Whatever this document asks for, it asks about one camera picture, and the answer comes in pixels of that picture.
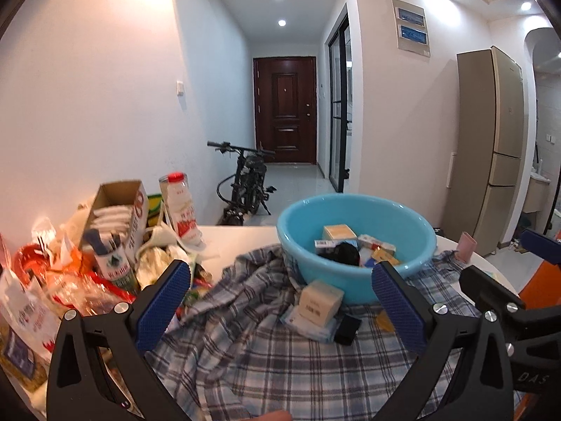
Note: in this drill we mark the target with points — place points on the light blue plastic basin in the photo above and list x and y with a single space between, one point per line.
324 289

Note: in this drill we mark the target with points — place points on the red white small carton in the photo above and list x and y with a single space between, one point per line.
367 242

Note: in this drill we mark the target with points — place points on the small beige box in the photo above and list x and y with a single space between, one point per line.
320 302

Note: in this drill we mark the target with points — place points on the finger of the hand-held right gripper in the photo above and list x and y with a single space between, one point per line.
491 291
541 245

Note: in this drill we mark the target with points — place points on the black framed glass door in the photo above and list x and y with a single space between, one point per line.
339 105

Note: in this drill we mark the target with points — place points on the beige refrigerator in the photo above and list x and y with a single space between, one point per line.
482 149

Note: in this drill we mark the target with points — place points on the row of white packets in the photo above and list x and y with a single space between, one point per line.
111 217

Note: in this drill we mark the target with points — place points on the white blue flat box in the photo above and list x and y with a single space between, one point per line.
324 245

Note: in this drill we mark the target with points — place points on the pink cup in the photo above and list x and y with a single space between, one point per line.
465 248

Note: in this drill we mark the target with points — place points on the white red printed bag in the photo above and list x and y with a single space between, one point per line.
26 315

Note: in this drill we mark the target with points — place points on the blue tissue packet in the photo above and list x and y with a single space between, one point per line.
307 329

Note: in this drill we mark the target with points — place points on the white light switch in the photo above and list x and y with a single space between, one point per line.
180 87

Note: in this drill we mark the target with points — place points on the green yellow package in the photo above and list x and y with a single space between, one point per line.
154 210

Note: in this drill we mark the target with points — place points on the small black box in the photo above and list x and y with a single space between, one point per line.
347 329

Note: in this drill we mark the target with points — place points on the red capped milk bottle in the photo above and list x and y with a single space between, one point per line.
182 210

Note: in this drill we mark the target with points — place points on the crumpled white tissue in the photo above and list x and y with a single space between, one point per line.
160 263

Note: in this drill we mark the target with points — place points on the person's left hand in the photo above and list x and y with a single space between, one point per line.
274 416

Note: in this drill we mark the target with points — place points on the black scrunchie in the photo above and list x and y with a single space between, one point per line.
345 255

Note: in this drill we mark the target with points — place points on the grey plaid cloth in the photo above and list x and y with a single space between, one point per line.
271 372

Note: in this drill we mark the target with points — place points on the orange chair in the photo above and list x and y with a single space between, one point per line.
541 283

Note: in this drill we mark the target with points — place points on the green label water bottle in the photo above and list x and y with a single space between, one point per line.
114 267

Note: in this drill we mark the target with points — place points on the white paper napkin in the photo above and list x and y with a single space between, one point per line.
206 250

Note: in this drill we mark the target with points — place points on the bathroom sink cabinet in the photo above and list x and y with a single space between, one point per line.
537 193

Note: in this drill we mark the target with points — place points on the white orange small carton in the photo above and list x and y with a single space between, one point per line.
385 249

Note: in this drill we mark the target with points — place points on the black bicycle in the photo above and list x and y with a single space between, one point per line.
245 180

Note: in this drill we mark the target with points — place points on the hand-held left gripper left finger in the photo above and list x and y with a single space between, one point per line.
164 302

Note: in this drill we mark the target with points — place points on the red plastic snack bag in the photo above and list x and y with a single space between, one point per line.
65 280

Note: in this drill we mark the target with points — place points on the dark red entrance door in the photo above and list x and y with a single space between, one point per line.
285 109

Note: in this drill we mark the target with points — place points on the tan square box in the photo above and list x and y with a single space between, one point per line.
339 232

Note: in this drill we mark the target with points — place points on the grey electrical panel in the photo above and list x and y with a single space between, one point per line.
411 26

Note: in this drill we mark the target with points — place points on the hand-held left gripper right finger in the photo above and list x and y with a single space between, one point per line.
399 307

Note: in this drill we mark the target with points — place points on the yellow packet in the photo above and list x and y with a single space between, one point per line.
385 258

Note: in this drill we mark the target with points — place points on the small yellow sachet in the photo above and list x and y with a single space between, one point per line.
385 321

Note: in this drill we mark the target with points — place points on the open cardboard box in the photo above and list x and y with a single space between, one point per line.
136 219

